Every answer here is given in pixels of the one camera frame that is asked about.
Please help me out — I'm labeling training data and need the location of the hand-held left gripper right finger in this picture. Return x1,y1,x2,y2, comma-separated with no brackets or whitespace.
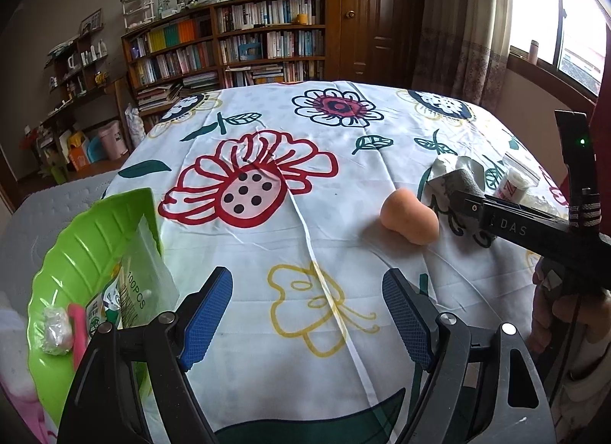
382,267,557,444

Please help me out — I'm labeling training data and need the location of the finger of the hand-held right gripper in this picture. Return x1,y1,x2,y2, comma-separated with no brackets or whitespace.
449,190,495,235

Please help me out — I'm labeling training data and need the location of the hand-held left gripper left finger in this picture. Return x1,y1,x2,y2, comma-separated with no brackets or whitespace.
57,266,234,444

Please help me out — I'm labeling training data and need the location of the grey felt cloth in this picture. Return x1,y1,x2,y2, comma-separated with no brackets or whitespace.
441,160,488,201

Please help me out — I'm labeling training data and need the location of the white tissue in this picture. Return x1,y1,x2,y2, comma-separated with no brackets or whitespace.
427,154,461,187

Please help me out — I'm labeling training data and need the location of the peach makeup sponge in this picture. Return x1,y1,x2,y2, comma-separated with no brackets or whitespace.
380,187,440,247

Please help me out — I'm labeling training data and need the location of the clear bag of cotton swabs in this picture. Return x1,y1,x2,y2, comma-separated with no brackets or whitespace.
115,215,179,330

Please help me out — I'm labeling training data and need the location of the pink bent foam roller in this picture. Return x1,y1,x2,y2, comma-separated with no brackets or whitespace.
67,303,91,371

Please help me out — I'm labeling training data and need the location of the plastic-wrapped white ball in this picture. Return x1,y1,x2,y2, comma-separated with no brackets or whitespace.
42,307,74,356

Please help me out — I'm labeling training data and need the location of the green leaf-shaped tray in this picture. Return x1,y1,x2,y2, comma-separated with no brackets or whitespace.
26,187,165,426

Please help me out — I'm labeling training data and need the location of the person's right forearm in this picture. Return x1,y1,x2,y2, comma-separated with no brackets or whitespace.
539,315,611,426

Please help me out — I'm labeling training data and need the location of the person's right hand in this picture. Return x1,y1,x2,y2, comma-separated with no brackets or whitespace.
530,258,611,354

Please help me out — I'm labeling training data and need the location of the dark red cloth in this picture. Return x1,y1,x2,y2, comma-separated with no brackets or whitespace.
592,100,611,187

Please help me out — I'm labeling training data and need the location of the floral printed bed sheet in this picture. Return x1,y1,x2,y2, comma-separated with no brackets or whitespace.
102,80,574,444

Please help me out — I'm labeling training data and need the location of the patterned beige curtain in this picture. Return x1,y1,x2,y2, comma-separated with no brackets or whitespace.
413,0,514,108

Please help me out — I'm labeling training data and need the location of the white pillow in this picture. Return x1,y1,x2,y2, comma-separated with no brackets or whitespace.
0,291,34,378

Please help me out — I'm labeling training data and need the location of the grey quilted mattress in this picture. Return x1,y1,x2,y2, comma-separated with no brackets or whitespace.
0,172,120,311

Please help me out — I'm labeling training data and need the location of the pink dotted cloth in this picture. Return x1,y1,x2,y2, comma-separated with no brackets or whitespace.
0,368,63,444

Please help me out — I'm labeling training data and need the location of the pink trash bin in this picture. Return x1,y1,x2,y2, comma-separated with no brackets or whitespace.
98,120,129,158

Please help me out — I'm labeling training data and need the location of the brown wooden door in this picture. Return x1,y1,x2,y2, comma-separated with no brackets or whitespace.
329,0,425,87

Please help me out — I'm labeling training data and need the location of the white sack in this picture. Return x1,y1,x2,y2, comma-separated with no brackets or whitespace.
125,103,146,149

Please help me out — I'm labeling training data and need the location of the orange box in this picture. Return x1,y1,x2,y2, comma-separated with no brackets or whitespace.
67,131,91,173

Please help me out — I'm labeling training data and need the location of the window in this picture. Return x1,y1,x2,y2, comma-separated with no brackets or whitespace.
508,0,611,96

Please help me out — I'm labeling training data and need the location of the dark wooden side rack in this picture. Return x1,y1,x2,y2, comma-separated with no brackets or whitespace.
45,26,129,139

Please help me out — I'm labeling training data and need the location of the wooden bookshelf full of books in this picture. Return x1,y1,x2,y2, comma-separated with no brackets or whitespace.
121,0,330,127

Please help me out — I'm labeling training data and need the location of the white plastic drawer organiser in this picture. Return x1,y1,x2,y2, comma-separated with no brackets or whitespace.
121,0,154,33

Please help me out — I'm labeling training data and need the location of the black cable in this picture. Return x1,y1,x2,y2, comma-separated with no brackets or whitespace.
546,294,583,409

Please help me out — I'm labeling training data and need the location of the picture frame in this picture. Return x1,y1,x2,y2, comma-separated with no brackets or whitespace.
79,8,103,36

